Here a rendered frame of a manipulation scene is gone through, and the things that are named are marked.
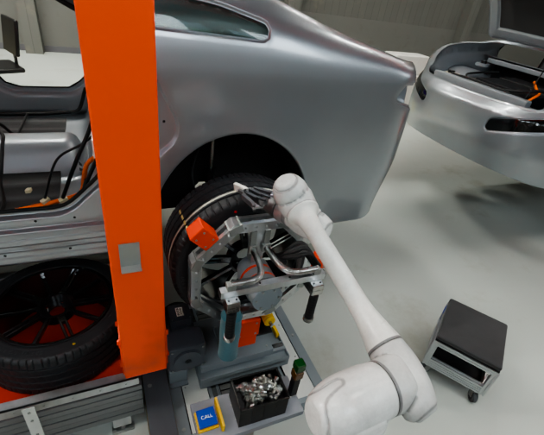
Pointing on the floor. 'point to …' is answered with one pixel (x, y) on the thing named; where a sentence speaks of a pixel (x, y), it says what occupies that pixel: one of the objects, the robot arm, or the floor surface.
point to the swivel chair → (10, 35)
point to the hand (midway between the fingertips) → (241, 188)
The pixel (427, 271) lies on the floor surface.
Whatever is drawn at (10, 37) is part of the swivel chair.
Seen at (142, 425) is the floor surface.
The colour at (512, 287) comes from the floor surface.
